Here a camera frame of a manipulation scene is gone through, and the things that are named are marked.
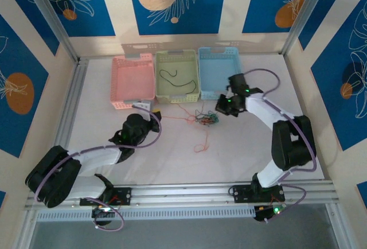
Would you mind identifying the thin black cable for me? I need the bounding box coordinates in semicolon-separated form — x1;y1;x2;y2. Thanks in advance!
159;69;198;95
194;102;213;129

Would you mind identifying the aluminium frame post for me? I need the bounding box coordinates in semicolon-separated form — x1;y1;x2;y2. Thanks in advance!
280;0;327;56
21;0;81;64

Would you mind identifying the black controller board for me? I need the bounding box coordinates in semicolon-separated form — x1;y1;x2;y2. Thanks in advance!
253;204;287;223
91;206;117;227

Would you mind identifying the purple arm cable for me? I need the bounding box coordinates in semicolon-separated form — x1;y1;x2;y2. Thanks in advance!
34;104;164;232
242;68;318;223

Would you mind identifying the green perforated plastic basket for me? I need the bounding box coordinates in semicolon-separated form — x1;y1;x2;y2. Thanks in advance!
155;49;201;104

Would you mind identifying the blue perforated plastic basket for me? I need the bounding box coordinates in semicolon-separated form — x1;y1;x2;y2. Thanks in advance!
197;46;244;100

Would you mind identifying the wide aluminium base rail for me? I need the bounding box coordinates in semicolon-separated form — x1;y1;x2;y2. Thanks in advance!
24;182;337;211

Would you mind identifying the pink perforated plastic basket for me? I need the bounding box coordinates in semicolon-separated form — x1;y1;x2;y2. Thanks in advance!
110;53;157;110

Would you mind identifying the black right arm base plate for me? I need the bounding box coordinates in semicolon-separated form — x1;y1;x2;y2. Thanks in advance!
229;184;286;204

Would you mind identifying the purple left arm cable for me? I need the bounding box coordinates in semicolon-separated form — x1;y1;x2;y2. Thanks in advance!
34;104;164;232

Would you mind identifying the grey slotted cable duct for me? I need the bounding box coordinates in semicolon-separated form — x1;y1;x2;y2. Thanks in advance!
37;206;256;221

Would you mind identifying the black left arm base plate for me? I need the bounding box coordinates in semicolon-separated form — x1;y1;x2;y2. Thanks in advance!
79;187;132;207

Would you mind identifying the aluminium table edge rail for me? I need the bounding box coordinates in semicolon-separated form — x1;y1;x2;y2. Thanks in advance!
50;56;89;154

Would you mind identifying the thin green cable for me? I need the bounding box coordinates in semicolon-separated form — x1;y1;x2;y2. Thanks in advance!
196;110;220;125

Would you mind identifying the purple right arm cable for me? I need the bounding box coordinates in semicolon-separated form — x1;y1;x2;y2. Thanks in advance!
242;68;318;223

